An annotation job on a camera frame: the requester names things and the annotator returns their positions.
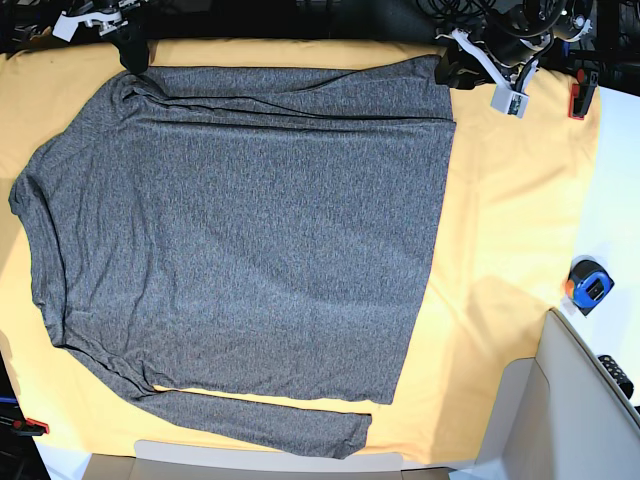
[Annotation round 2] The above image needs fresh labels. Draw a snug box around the black perforated object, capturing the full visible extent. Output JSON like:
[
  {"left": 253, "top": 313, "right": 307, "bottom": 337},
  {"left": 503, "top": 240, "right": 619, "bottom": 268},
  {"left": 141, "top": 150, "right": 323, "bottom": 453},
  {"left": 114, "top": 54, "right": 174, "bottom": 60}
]
[{"left": 598, "top": 355, "right": 635, "bottom": 399}]

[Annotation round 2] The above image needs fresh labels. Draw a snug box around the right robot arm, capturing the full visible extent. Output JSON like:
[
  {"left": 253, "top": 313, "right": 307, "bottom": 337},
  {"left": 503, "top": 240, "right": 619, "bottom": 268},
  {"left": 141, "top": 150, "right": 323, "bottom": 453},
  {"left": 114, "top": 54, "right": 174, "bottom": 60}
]
[{"left": 52, "top": 1, "right": 150, "bottom": 75}]

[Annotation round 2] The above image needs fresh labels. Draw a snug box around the red clamp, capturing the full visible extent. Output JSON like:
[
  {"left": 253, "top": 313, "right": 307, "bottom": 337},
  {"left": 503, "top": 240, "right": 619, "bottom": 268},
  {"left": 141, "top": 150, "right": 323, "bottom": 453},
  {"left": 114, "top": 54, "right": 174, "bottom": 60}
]
[
  {"left": 11, "top": 419, "right": 49, "bottom": 437},
  {"left": 568, "top": 69, "right": 599, "bottom": 120}
]

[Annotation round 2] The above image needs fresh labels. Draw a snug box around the blue tape measure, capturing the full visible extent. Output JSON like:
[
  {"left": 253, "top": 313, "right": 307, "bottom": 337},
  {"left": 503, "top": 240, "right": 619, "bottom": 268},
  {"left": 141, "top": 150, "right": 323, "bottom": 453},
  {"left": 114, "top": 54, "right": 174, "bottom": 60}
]
[{"left": 565, "top": 256, "right": 615, "bottom": 315}]

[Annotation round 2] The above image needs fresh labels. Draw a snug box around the red clamp right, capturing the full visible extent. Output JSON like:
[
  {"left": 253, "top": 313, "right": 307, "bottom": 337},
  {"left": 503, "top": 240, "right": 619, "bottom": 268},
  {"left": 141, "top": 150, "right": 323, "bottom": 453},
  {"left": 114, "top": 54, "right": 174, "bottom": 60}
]
[{"left": 568, "top": 69, "right": 599, "bottom": 120}]

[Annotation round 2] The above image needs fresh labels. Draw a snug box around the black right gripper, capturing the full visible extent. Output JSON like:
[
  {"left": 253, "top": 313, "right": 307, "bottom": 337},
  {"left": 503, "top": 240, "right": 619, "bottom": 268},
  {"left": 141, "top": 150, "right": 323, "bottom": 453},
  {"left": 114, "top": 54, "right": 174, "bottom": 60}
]
[{"left": 112, "top": 24, "right": 150, "bottom": 73}]

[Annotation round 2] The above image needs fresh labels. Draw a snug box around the grey long-sleeve shirt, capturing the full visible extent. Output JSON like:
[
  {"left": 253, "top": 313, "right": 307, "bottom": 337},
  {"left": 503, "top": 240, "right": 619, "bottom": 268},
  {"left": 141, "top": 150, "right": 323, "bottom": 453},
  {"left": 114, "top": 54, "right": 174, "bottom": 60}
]
[{"left": 8, "top": 56, "right": 455, "bottom": 459}]

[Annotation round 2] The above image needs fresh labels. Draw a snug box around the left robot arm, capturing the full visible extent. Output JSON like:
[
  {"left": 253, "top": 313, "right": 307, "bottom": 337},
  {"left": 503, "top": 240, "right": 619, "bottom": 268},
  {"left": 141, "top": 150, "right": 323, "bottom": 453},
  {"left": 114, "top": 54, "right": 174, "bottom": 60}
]
[{"left": 435, "top": 1, "right": 594, "bottom": 94}]

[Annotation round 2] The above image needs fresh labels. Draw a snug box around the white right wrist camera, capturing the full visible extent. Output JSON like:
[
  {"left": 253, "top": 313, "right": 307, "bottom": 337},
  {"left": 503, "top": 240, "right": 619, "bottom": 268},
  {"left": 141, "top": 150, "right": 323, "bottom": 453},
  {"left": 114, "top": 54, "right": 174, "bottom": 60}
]
[{"left": 52, "top": 11, "right": 123, "bottom": 42}]

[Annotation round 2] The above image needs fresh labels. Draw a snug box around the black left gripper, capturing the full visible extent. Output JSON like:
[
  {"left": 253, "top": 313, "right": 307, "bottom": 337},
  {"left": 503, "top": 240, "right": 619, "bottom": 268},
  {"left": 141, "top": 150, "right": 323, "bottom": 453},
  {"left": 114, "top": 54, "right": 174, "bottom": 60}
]
[{"left": 434, "top": 43, "right": 493, "bottom": 90}]

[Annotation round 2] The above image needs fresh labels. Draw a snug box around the red clamp left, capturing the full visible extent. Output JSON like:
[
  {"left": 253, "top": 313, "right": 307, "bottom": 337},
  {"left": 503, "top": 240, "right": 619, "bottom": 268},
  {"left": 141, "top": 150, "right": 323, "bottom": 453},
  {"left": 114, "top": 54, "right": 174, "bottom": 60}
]
[{"left": 11, "top": 419, "right": 49, "bottom": 437}]

